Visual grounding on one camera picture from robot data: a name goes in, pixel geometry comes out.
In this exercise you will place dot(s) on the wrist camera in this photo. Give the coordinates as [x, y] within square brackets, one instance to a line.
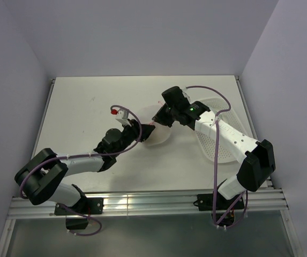
[186, 92]
[121, 115]

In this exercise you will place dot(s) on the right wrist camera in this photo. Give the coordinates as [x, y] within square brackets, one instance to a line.
[186, 92]

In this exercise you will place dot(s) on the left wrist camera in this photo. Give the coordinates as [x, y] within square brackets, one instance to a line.
[121, 115]

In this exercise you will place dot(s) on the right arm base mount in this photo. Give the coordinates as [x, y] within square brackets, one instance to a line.
[204, 202]

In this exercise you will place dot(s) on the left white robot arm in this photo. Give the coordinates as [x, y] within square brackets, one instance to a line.
[40, 180]

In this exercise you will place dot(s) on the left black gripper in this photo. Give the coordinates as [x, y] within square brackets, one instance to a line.
[146, 129]

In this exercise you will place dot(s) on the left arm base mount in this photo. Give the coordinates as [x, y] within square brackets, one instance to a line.
[79, 216]

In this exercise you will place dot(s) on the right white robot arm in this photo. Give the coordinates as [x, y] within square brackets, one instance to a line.
[255, 157]

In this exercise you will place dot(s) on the white mesh laundry bag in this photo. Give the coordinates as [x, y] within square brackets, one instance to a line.
[161, 133]

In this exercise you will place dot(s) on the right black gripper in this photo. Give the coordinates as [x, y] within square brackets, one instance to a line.
[160, 118]

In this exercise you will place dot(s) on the aluminium frame rail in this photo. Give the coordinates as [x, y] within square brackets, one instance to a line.
[148, 203]

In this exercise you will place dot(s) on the white plastic basket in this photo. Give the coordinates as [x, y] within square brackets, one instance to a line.
[234, 142]

